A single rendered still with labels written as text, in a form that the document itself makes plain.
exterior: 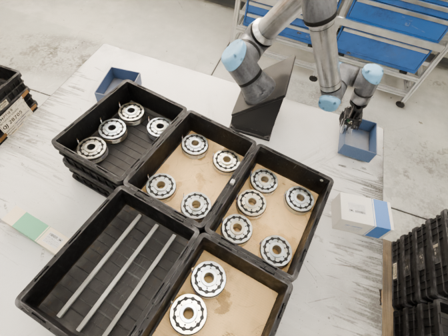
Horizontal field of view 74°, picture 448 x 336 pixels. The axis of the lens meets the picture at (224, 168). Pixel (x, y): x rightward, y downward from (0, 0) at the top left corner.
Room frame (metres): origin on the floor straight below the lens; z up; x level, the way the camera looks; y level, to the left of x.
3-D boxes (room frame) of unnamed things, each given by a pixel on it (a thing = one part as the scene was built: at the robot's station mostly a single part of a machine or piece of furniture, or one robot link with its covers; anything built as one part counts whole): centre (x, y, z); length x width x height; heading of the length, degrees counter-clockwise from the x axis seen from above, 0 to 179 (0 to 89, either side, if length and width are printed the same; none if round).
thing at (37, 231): (0.30, 0.58, 0.73); 0.24 x 0.06 x 0.06; 71
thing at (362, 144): (1.01, -0.59, 0.75); 0.20 x 0.15 x 0.07; 172
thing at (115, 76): (1.05, 0.57, 0.74); 0.20 x 0.15 x 0.07; 179
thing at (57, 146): (0.68, 0.38, 0.92); 0.40 x 0.30 x 0.02; 160
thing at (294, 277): (0.47, -0.18, 0.92); 0.40 x 0.30 x 0.02; 160
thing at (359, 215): (0.60, -0.57, 0.75); 0.20 x 0.12 x 0.09; 88
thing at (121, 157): (0.68, 0.38, 0.87); 0.40 x 0.30 x 0.11; 160
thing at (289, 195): (0.55, -0.29, 0.86); 0.10 x 0.10 x 0.01
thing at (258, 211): (0.50, -0.12, 0.86); 0.10 x 0.10 x 0.01
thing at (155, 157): (0.57, 0.10, 0.87); 0.40 x 0.30 x 0.11; 160
